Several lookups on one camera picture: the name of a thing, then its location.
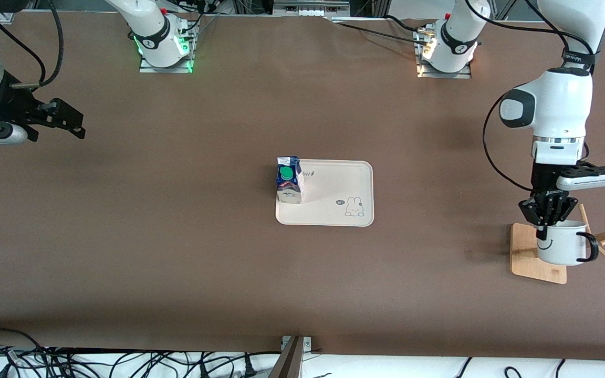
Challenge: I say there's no grey power strip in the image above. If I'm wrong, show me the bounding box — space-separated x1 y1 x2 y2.
273 0 351 17

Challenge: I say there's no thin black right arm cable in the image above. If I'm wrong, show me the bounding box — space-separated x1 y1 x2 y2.
0 12 47 85

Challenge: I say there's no black cable on table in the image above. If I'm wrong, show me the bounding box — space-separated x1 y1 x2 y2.
338 15 435 49

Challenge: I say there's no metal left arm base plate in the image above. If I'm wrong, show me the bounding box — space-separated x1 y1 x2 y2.
414 27 473 80

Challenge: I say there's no aluminium profile bar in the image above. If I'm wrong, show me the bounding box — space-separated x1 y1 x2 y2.
268 336 312 378

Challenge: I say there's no wooden mug rack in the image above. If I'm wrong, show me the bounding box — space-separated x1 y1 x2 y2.
510 204 605 286

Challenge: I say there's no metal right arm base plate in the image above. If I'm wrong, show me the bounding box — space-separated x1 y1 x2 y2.
138 20 198 74

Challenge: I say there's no white smiley face mug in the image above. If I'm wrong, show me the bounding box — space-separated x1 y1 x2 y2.
536 220 599 267

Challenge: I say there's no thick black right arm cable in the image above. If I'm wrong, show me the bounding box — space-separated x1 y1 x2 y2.
13 0 66 91

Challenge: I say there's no cream rabbit print tray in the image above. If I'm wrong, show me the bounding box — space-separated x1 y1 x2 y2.
275 159 375 227

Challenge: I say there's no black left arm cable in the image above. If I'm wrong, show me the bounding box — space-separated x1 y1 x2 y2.
483 88 535 193

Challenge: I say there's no blue white milk carton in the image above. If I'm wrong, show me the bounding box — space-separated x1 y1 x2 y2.
275 155 305 205

